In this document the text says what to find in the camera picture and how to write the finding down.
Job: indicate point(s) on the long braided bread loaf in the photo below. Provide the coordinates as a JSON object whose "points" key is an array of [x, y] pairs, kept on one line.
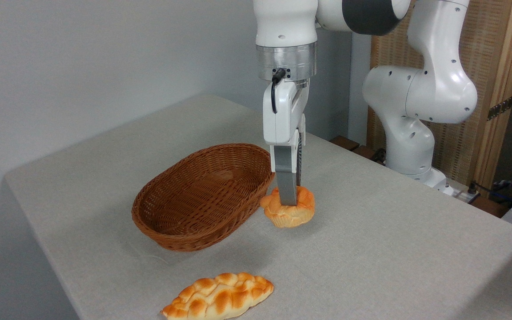
{"points": [[220, 298]]}

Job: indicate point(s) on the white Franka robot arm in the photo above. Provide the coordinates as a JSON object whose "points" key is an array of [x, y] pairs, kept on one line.
{"points": [[434, 93]]}

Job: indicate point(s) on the brown wicker basket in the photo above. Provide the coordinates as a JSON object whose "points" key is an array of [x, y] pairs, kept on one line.
{"points": [[171, 213]]}

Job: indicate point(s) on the grey tablecloth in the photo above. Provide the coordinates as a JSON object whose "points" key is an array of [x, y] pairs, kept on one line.
{"points": [[371, 258]]}

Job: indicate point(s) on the round knotted bread roll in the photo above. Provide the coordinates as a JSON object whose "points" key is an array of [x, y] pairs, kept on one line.
{"points": [[291, 217]]}

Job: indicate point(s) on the dark metal screen hinge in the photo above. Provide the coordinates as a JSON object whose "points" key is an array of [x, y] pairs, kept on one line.
{"points": [[500, 108]]}

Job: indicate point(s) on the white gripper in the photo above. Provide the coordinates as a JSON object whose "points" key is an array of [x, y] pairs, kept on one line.
{"points": [[285, 115]]}

